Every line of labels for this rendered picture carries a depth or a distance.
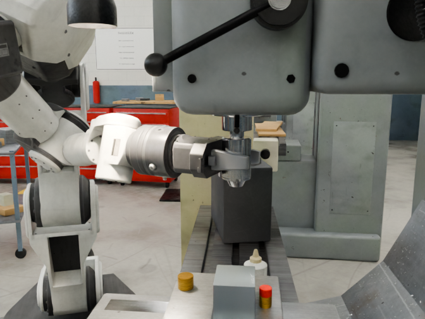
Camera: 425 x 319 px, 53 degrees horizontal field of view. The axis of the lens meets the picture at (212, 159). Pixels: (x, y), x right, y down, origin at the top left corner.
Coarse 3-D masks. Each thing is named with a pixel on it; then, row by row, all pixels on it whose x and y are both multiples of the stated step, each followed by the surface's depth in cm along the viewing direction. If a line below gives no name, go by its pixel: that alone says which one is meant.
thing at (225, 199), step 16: (256, 176) 101; (272, 176) 102; (224, 192) 101; (240, 192) 102; (256, 192) 102; (224, 208) 102; (240, 208) 102; (256, 208) 103; (224, 224) 103; (240, 224) 103; (256, 224) 104; (224, 240) 103; (240, 240) 104; (256, 240) 104
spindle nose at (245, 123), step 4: (224, 120) 66; (228, 120) 66; (232, 120) 65; (240, 120) 65; (244, 120) 65; (248, 120) 66; (224, 124) 66; (228, 124) 66; (232, 124) 65; (240, 124) 65; (244, 124) 65; (248, 124) 66; (224, 128) 66; (228, 128) 66; (232, 128) 65; (240, 128) 65; (244, 128) 66; (248, 128) 66
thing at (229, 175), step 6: (222, 144) 68; (222, 150) 68; (228, 150) 66; (234, 150) 66; (240, 150) 66; (246, 150) 66; (222, 174) 69; (228, 174) 67; (234, 174) 67; (240, 174) 67; (246, 174) 67; (228, 180) 67; (234, 180) 67; (240, 180) 67; (246, 180) 68
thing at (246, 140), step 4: (224, 136) 68; (228, 136) 68; (244, 136) 68; (248, 136) 68; (224, 140) 67; (228, 140) 66; (232, 140) 66; (236, 140) 66; (240, 140) 66; (244, 140) 66; (248, 140) 66; (228, 144) 66; (232, 144) 66; (236, 144) 66; (240, 144) 66; (244, 144) 66
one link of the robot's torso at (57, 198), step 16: (80, 64) 119; (80, 80) 116; (80, 96) 115; (80, 112) 115; (48, 176) 115; (64, 176) 116; (80, 176) 122; (32, 192) 117; (48, 192) 115; (64, 192) 116; (80, 192) 118; (32, 208) 116; (48, 208) 116; (64, 208) 117; (80, 208) 118; (48, 224) 118; (64, 224) 120; (80, 224) 123
